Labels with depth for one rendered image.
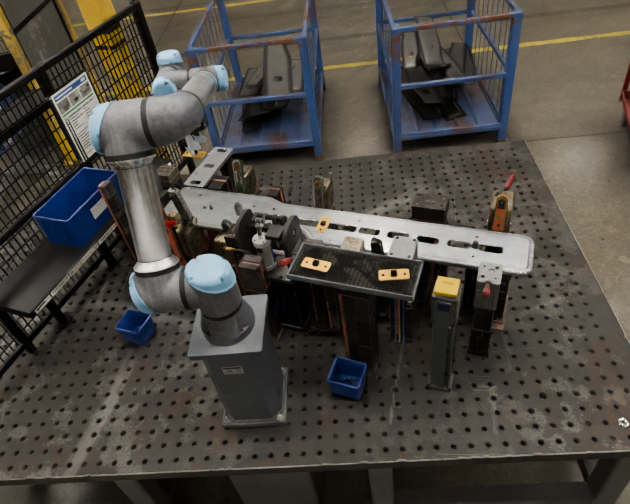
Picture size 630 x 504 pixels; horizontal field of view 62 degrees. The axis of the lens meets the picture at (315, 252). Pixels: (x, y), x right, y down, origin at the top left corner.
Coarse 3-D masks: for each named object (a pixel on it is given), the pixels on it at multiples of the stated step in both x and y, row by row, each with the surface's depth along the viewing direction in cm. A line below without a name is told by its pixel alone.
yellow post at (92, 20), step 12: (84, 0) 210; (96, 0) 209; (108, 0) 215; (84, 12) 214; (96, 12) 212; (108, 12) 216; (96, 24) 216; (108, 36) 219; (120, 36) 224; (108, 48) 223; (108, 60) 227; (132, 72) 235; (132, 84) 236; (132, 96) 237; (144, 96) 244
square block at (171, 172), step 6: (162, 168) 219; (168, 168) 218; (174, 168) 218; (162, 174) 216; (168, 174) 215; (174, 174) 218; (180, 174) 222; (162, 180) 217; (168, 180) 216; (174, 180) 218; (180, 180) 223; (168, 186) 218
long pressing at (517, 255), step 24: (192, 192) 214; (216, 192) 212; (216, 216) 200; (288, 216) 195; (312, 216) 193; (336, 216) 192; (360, 216) 190; (336, 240) 182; (384, 240) 179; (456, 240) 175; (480, 240) 173; (504, 240) 172; (528, 240) 171; (456, 264) 167; (504, 264) 164; (528, 264) 164
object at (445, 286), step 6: (438, 276) 143; (438, 282) 141; (444, 282) 141; (450, 282) 141; (456, 282) 141; (438, 288) 140; (444, 288) 140; (450, 288) 139; (456, 288) 139; (438, 294) 139; (444, 294) 139; (450, 294) 138; (456, 294) 138
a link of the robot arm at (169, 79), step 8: (160, 72) 156; (168, 72) 155; (176, 72) 155; (184, 72) 154; (160, 80) 152; (168, 80) 153; (176, 80) 154; (184, 80) 154; (152, 88) 153; (160, 88) 153; (168, 88) 153; (176, 88) 154
